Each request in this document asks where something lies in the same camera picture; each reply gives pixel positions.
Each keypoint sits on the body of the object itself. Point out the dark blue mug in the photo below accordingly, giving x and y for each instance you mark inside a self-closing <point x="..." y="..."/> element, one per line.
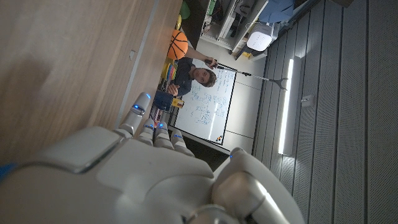
<point x="162" y="101"/>

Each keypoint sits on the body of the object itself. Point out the long ceiling light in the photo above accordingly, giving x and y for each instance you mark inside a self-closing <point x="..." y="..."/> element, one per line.
<point x="287" y="105"/>

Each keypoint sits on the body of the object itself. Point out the white shelf cabinet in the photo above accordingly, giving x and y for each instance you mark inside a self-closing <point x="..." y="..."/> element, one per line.
<point x="227" y="21"/>

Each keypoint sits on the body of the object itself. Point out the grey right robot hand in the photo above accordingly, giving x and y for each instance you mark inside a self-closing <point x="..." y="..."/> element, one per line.
<point x="140" y="186"/>

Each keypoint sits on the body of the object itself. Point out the orange mini basketball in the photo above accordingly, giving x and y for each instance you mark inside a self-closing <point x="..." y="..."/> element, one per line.
<point x="178" y="45"/>

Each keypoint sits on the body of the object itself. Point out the person in dark shirt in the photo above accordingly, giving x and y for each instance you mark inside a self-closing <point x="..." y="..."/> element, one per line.
<point x="185" y="77"/>

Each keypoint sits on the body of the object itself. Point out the green ball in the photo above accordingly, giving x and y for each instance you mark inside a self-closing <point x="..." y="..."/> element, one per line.
<point x="185" y="10"/>

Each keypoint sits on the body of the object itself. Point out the colourful stacking cups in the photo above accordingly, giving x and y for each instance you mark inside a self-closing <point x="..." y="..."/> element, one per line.
<point x="170" y="72"/>

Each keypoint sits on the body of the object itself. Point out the whiteboard with black frame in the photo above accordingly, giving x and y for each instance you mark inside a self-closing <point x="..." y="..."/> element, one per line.
<point x="208" y="109"/>

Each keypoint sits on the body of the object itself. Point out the white perforated device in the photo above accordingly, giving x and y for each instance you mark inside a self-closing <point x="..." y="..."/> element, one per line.
<point x="259" y="37"/>

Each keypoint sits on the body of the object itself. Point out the long reacher grabber tool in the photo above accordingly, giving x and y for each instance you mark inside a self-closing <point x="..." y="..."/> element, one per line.
<point x="248" y="74"/>

